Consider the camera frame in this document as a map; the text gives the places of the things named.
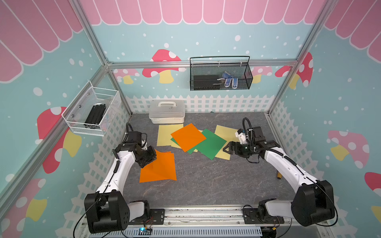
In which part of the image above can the orange paper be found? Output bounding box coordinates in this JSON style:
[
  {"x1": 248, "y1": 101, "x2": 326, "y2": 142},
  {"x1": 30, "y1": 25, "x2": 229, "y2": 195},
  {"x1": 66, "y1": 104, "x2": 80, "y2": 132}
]
[
  {"x1": 145, "y1": 151, "x2": 176, "y2": 171},
  {"x1": 170, "y1": 123, "x2": 207, "y2": 153},
  {"x1": 140, "y1": 167, "x2": 177, "y2": 183}
]

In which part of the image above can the blue white item in basket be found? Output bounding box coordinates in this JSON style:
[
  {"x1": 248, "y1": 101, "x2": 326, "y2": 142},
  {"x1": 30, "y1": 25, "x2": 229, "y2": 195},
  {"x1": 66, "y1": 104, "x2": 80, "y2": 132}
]
[{"x1": 217, "y1": 71, "x2": 239, "y2": 89}]

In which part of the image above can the white plastic storage box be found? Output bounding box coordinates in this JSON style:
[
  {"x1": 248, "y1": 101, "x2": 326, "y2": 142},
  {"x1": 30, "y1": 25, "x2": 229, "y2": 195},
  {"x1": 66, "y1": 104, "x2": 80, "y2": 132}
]
[{"x1": 149, "y1": 99, "x2": 185, "y2": 124}]

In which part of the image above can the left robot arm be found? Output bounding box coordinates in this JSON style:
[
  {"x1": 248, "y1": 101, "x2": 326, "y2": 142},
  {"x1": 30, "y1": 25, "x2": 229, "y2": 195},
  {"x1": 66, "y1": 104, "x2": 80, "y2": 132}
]
[{"x1": 81, "y1": 123, "x2": 157, "y2": 234}]

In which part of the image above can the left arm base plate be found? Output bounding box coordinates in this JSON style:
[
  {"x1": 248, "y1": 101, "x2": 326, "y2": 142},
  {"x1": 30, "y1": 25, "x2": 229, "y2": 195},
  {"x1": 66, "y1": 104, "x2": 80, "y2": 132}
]
[{"x1": 129, "y1": 209, "x2": 165, "y2": 226}]

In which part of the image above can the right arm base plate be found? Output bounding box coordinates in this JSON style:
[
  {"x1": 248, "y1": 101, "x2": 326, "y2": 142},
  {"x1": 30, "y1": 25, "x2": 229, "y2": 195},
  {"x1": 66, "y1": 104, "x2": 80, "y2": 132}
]
[{"x1": 242, "y1": 207, "x2": 284, "y2": 226}]

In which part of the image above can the right yellow paper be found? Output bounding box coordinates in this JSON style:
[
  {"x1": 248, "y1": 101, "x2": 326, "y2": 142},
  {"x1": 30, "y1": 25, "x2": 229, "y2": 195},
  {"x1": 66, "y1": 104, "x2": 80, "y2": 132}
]
[{"x1": 215, "y1": 125, "x2": 239, "y2": 160}]

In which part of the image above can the large green paper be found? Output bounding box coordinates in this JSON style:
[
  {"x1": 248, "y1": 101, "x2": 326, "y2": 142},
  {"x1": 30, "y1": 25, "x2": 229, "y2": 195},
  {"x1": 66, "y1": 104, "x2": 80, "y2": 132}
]
[{"x1": 188, "y1": 129, "x2": 227, "y2": 160}]

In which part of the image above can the small green circuit board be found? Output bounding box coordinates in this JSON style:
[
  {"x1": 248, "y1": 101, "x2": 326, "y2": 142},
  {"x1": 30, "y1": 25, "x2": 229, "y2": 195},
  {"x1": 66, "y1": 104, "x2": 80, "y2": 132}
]
[{"x1": 139, "y1": 227, "x2": 153, "y2": 236}]

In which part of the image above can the black box in white basket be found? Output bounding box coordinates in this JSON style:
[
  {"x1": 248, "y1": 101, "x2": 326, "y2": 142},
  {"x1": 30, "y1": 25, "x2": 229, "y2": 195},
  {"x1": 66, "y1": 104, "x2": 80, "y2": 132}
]
[{"x1": 84, "y1": 104, "x2": 106, "y2": 129}]

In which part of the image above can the white wire wall basket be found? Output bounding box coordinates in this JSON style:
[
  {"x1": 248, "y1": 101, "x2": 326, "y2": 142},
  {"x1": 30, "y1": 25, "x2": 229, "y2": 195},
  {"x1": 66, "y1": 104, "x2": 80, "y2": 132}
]
[{"x1": 62, "y1": 81, "x2": 122, "y2": 136}]

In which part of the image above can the left yellow paper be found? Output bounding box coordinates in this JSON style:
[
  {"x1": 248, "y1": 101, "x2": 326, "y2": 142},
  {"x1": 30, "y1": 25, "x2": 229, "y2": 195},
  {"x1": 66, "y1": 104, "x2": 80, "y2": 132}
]
[{"x1": 157, "y1": 124, "x2": 184, "y2": 148}]

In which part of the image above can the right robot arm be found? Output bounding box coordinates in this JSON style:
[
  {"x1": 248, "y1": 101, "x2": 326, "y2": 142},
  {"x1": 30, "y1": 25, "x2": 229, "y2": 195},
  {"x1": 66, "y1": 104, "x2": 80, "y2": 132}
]
[{"x1": 223, "y1": 118, "x2": 339, "y2": 227}]

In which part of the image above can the black wire wall basket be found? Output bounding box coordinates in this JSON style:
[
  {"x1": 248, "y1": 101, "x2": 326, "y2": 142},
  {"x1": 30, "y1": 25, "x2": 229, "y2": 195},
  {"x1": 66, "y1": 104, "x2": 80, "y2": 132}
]
[{"x1": 189, "y1": 56, "x2": 253, "y2": 91}]

